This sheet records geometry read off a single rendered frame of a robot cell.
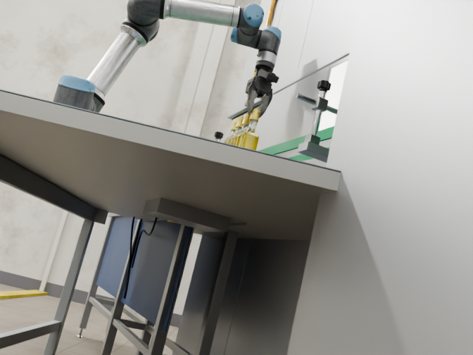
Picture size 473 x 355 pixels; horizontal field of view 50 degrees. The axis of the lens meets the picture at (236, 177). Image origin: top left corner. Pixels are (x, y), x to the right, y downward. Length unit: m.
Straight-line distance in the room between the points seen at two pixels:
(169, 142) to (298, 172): 0.22
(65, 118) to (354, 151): 0.47
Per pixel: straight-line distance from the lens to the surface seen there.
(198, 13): 1.86
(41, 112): 0.89
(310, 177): 0.82
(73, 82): 1.72
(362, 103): 0.85
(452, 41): 0.75
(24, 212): 5.48
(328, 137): 1.28
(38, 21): 6.11
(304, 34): 2.17
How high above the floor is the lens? 0.54
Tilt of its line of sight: 12 degrees up
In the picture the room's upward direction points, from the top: 14 degrees clockwise
